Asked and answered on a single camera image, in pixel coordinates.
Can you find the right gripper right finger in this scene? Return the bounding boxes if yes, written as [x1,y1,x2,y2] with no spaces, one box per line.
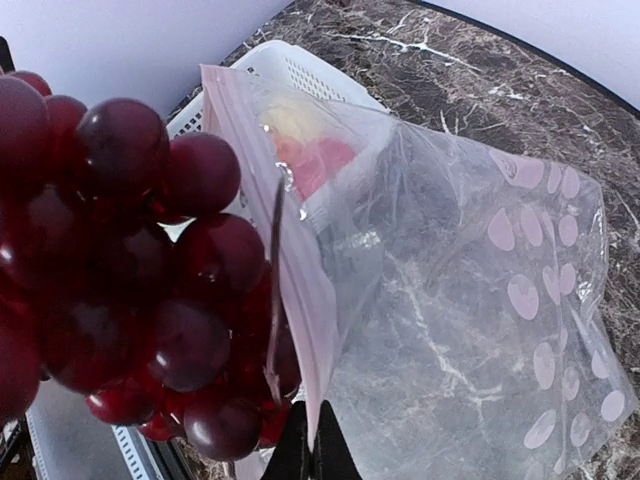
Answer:
[314,400,362,480]

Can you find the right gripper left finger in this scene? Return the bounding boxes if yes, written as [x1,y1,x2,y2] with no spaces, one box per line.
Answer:
[261,401,312,480]

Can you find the clear zip top bag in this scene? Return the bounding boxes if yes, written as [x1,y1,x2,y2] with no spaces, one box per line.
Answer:
[198,63,639,480]

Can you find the dark red grape bunch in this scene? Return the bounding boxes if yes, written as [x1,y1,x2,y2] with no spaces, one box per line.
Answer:
[1,72,301,461]

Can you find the white plastic perforated basket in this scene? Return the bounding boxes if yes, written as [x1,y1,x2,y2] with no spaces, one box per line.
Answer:
[169,41,398,251]

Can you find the red bell pepper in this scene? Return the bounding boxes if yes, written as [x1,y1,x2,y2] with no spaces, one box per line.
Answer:
[275,136,356,200]

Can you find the yellow bell pepper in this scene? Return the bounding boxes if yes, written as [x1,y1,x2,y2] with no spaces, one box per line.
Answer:
[260,98,323,143]

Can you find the white slotted cable duct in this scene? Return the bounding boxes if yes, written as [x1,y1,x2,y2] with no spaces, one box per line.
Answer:
[112,426,156,480]

